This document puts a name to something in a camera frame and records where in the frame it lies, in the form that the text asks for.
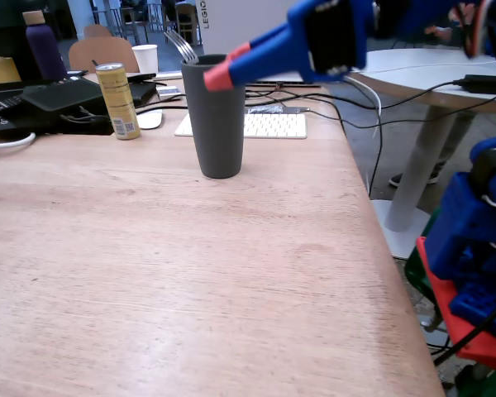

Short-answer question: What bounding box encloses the blue gripper body black motor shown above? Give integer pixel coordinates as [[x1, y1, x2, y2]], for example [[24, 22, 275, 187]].
[[287, 0, 376, 84]]

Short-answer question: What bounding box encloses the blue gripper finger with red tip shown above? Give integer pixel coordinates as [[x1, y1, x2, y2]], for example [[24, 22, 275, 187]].
[[203, 37, 311, 93], [226, 20, 295, 62]]

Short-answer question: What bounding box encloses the metal fork grey taped handle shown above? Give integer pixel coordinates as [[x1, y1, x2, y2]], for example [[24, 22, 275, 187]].
[[164, 29, 200, 65]]

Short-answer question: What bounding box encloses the tall grey glass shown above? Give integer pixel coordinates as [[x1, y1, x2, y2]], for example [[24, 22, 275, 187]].
[[180, 53, 247, 180]]

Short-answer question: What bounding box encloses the white box black lettering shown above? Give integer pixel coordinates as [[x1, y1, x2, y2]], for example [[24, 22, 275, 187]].
[[194, 0, 303, 55]]

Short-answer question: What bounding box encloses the thin black laptop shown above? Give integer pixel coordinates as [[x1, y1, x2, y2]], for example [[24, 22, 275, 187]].
[[246, 79, 322, 89]]

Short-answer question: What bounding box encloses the tape wrapped metal utensil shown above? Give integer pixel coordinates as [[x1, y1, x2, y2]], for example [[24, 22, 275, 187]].
[[246, 104, 312, 115]]

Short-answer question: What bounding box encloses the white keyboard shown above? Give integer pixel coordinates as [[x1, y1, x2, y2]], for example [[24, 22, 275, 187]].
[[174, 112, 308, 140]]

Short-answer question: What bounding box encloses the white paper cup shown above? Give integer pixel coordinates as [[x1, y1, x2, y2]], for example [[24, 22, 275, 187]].
[[131, 44, 160, 75]]

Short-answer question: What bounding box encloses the black rectangular box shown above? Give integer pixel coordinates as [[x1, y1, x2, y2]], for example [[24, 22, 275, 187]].
[[126, 79, 158, 108]]

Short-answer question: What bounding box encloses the white computer mouse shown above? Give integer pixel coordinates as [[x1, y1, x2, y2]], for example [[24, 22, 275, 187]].
[[136, 108, 165, 131]]

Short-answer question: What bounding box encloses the yellow drink can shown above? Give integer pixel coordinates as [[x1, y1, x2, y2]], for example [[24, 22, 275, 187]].
[[95, 62, 142, 141]]

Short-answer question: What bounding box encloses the dark shoe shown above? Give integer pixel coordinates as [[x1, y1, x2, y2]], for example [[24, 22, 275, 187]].
[[389, 163, 444, 189]]

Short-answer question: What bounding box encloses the black power adapter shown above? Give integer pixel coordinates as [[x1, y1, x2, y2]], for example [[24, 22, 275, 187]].
[[461, 74, 496, 96]]

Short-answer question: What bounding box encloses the large wooden chair back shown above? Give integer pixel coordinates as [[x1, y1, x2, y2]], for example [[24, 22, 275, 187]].
[[68, 36, 141, 76]]

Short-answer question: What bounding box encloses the small wooden chair back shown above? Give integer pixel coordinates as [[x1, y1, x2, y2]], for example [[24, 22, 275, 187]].
[[83, 23, 113, 39]]

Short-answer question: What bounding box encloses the dark grey flat pad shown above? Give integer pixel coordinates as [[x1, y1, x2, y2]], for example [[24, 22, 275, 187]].
[[20, 77, 105, 113]]

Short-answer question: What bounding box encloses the purple bottle wooden cap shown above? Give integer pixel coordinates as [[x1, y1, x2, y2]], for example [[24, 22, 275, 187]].
[[21, 10, 69, 82]]

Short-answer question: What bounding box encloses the black electronic device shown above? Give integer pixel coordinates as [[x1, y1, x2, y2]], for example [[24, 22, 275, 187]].
[[0, 76, 115, 136]]

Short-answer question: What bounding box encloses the brown paper bag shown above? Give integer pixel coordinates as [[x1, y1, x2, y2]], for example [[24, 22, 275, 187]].
[[0, 55, 23, 86]]

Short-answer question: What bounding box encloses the thin white cable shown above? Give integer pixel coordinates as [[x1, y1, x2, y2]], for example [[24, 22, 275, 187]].
[[346, 75, 384, 138]]

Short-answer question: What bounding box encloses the white round pedestal table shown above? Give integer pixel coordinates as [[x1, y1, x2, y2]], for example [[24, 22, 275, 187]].
[[349, 48, 496, 261]]

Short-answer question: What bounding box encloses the long black cable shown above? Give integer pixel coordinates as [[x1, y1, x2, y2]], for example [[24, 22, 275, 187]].
[[305, 93, 496, 198], [246, 79, 467, 112]]

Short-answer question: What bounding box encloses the thick white cable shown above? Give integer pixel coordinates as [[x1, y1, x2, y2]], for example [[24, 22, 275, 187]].
[[0, 132, 37, 151]]

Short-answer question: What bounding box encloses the red robot base plate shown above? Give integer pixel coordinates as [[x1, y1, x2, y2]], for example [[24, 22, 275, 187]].
[[415, 235, 496, 371]]

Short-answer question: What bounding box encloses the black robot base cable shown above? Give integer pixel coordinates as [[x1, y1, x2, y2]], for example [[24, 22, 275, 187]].
[[432, 292, 496, 366]]

